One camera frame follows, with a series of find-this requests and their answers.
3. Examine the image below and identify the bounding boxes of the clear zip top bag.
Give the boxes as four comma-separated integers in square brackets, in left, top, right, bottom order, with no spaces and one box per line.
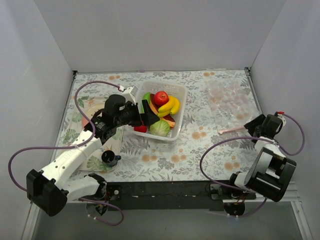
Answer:
[207,77,260,134]

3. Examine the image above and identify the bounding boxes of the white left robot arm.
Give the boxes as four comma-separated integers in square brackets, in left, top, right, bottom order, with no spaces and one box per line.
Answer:
[26,94,160,217]

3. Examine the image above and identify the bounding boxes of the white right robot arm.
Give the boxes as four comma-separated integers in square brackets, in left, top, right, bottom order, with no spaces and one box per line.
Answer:
[226,111,297,202]

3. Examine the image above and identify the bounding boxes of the red strawberry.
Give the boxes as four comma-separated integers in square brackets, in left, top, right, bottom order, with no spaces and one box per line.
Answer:
[133,125,148,133]

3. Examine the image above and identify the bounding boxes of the green cucumber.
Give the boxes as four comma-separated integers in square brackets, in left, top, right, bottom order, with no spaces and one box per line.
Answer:
[140,92,151,114]

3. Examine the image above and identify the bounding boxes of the green cabbage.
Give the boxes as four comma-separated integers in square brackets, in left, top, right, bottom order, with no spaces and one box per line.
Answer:
[149,119,171,137]

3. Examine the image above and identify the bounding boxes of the red apple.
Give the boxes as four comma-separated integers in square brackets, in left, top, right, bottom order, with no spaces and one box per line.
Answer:
[153,90,169,107]

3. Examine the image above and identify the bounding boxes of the yellow banana bunch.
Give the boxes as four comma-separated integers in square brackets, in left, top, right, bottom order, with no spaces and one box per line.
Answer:
[157,96,180,117]

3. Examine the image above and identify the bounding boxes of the pink beige round plate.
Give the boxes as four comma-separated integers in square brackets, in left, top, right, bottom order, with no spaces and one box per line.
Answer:
[81,102,105,128]

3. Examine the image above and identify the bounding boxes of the leaf patterned tray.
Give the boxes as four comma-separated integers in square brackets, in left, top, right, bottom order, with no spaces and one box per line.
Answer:
[63,97,124,173]

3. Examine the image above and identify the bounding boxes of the white plastic basket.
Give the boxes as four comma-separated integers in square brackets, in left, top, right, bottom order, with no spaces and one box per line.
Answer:
[127,80,187,141]

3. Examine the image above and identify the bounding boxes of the dark blue mug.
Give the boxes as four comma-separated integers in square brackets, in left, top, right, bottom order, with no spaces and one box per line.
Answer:
[101,150,122,168]

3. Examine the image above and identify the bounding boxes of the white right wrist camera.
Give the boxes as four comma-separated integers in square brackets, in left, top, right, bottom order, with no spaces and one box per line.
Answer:
[274,111,287,126]

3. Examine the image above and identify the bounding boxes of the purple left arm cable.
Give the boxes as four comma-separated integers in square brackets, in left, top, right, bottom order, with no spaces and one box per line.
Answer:
[8,80,126,227]

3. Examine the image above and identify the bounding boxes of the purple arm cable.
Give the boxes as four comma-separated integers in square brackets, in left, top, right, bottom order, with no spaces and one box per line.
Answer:
[8,80,126,227]
[199,113,306,218]

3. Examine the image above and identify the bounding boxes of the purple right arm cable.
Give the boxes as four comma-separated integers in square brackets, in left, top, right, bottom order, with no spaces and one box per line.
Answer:
[199,113,306,218]

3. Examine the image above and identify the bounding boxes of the aluminium frame rail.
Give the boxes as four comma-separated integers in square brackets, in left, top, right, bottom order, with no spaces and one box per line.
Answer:
[22,184,312,240]

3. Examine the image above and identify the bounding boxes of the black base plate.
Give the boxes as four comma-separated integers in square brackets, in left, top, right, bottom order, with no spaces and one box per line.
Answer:
[101,180,256,211]

